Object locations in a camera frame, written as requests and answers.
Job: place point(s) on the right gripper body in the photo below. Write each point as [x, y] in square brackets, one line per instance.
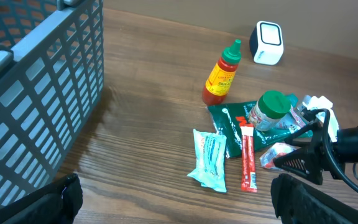
[325, 136]

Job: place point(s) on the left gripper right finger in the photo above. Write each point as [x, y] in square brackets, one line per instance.
[297, 202]

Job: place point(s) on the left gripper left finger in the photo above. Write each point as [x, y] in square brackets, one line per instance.
[57, 202]

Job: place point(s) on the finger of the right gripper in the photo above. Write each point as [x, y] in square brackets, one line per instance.
[305, 162]
[291, 139]

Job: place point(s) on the white orange small packet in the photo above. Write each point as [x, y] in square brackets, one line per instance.
[279, 149]

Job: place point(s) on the green lid jar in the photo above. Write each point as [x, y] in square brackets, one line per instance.
[269, 109]

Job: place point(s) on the red white stick sachet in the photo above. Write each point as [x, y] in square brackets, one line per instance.
[248, 183]

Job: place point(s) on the green 3M gloves packet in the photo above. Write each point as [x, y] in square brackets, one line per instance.
[227, 119]

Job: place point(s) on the light green wipes packet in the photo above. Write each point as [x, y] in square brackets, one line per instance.
[209, 151]

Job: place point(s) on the red yellow sauce bottle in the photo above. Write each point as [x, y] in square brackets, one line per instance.
[221, 77]

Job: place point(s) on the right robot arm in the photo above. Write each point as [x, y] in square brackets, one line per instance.
[347, 143]

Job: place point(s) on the white barcode scanner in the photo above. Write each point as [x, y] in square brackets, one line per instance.
[266, 43]

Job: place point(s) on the grey plastic mesh basket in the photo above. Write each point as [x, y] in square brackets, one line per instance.
[51, 79]

